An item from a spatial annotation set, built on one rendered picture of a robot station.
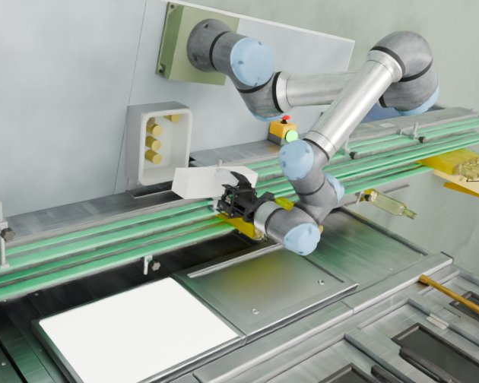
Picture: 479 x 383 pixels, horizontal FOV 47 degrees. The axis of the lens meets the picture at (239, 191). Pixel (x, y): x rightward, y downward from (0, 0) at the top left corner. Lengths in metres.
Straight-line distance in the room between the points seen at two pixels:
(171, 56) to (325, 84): 0.44
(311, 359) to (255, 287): 0.29
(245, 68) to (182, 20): 0.25
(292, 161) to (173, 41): 0.62
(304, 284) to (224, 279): 0.25
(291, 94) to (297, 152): 0.40
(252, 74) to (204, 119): 0.40
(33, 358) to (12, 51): 0.74
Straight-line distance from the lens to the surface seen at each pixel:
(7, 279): 1.52
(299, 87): 1.53
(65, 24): 1.52
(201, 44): 1.59
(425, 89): 1.43
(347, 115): 1.23
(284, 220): 1.26
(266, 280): 1.72
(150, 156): 1.69
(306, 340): 1.56
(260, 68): 1.50
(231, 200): 1.36
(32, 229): 1.55
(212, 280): 1.69
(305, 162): 1.15
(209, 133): 1.87
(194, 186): 1.41
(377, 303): 1.79
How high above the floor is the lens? 2.11
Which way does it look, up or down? 41 degrees down
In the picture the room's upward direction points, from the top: 121 degrees clockwise
